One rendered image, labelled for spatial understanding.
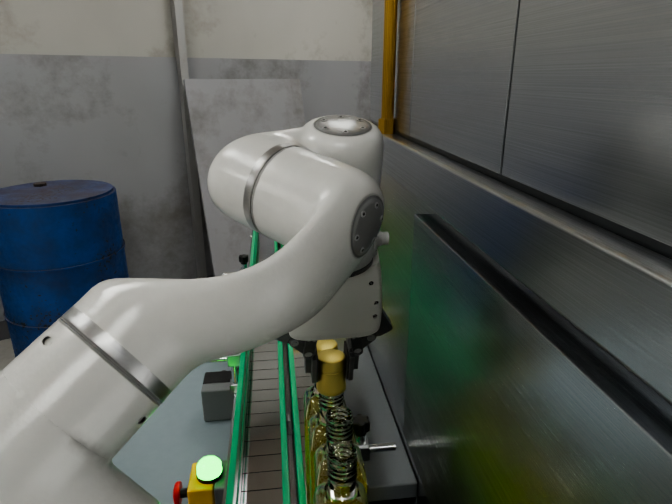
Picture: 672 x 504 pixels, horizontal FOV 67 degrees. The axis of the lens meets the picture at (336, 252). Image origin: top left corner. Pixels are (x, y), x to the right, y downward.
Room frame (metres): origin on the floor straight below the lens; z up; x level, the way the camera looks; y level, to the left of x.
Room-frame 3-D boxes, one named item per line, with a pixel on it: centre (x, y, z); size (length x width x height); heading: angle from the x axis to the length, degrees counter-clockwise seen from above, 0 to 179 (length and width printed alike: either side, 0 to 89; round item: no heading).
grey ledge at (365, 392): (1.10, -0.03, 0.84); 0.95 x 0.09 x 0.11; 7
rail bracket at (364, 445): (0.62, -0.06, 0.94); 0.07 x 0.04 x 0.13; 97
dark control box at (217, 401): (0.99, 0.26, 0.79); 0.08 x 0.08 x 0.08; 7
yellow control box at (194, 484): (0.71, 0.22, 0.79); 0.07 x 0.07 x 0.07; 7
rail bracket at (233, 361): (0.88, 0.23, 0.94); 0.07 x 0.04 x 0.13; 97
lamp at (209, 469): (0.71, 0.22, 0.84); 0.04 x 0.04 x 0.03
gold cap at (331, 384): (0.51, 0.01, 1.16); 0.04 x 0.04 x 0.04
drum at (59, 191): (2.53, 1.46, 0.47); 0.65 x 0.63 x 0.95; 36
